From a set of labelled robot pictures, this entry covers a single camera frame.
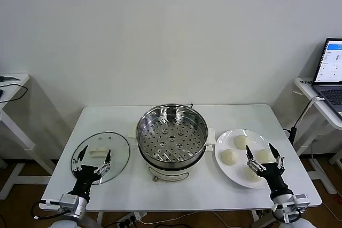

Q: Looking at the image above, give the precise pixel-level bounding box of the white side desk with cable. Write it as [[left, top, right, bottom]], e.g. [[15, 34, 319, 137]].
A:
[[0, 73, 58, 200]]

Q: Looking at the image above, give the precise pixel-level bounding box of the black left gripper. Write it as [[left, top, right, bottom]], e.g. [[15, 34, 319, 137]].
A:
[[68, 145, 112, 201]]

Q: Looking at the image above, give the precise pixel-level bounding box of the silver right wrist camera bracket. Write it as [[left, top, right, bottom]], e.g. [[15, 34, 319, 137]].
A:
[[292, 192, 311, 210]]

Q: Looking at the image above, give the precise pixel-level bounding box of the white steamed baozi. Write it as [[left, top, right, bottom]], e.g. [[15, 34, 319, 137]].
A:
[[244, 165, 262, 183], [234, 135, 251, 151], [255, 148, 276, 164], [221, 148, 237, 167]]

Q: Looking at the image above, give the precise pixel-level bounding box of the black desk cable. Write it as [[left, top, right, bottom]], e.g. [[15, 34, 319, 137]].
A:
[[0, 82, 29, 104]]

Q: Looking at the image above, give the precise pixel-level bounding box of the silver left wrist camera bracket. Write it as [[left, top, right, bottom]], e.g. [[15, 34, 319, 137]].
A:
[[39, 193, 81, 213]]

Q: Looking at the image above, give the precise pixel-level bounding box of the steel perforated steamer basket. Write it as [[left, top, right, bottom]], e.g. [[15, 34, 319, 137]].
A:
[[130, 104, 216, 166]]

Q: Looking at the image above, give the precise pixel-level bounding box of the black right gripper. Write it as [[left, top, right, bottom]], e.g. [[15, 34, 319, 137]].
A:
[[245, 143, 291, 199]]

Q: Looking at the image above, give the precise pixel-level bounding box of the white power strip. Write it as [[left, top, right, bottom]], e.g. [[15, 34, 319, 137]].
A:
[[116, 211, 147, 226]]

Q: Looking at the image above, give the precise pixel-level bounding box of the grey open laptop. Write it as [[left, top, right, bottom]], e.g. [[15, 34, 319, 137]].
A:
[[312, 37, 342, 118]]

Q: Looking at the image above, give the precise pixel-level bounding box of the round glass lid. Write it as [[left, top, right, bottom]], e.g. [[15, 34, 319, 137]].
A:
[[70, 131, 131, 185]]

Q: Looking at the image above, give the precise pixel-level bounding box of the white side desk with laptop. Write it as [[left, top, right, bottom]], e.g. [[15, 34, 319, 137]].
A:
[[293, 77, 342, 194]]

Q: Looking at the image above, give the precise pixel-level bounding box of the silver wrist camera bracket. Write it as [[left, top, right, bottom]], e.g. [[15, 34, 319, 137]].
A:
[[292, 192, 311, 210], [39, 193, 81, 213]]

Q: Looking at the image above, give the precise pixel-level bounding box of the black and white charger cable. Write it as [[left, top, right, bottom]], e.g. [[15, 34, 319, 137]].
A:
[[283, 96, 326, 143]]

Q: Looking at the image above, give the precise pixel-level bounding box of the white round plate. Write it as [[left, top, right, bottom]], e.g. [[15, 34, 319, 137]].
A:
[[214, 129, 283, 189]]

